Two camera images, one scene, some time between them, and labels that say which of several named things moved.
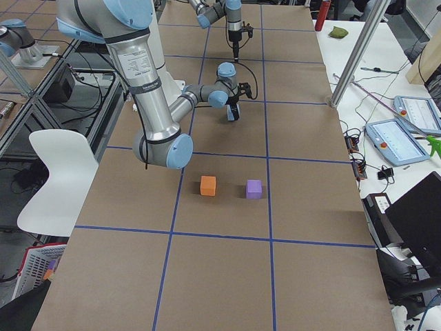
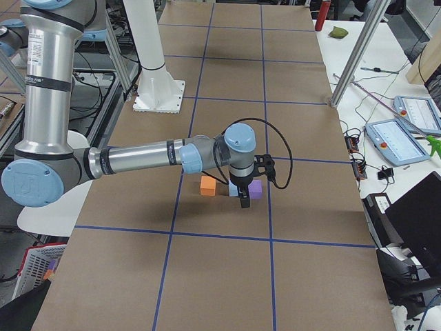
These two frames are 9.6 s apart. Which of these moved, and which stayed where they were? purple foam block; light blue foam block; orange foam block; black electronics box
Moved: light blue foam block
Stayed: orange foam block; purple foam block; black electronics box
